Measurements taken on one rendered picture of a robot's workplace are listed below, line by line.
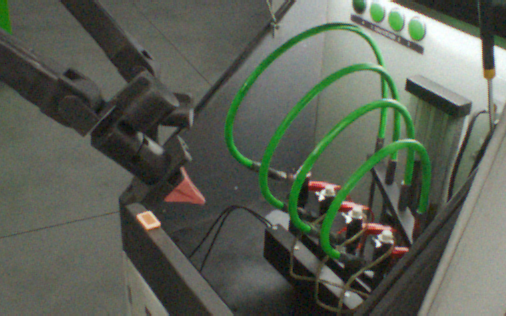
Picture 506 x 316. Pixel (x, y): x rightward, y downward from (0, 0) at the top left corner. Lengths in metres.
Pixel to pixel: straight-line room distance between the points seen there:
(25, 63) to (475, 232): 0.69
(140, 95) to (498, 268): 0.57
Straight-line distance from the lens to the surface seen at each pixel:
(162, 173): 0.94
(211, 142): 1.53
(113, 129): 0.90
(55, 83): 0.89
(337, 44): 1.57
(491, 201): 1.01
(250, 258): 1.54
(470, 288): 1.05
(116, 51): 1.27
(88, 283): 2.75
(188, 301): 1.31
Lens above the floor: 1.81
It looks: 31 degrees down
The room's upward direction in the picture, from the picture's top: 3 degrees clockwise
